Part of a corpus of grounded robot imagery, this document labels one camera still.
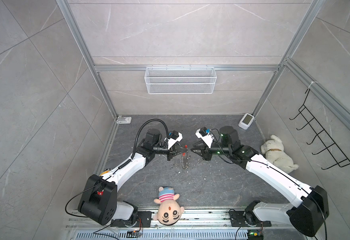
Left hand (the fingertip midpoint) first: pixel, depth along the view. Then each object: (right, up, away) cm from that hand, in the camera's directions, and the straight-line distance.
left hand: (186, 147), depth 75 cm
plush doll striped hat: (-8, -29, -7) cm, 31 cm away
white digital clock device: (+48, +15, +35) cm, 62 cm away
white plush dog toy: (+56, -3, +16) cm, 59 cm away
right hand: (+3, +1, -2) cm, 4 cm away
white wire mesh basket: (-4, +43, +24) cm, 50 cm away
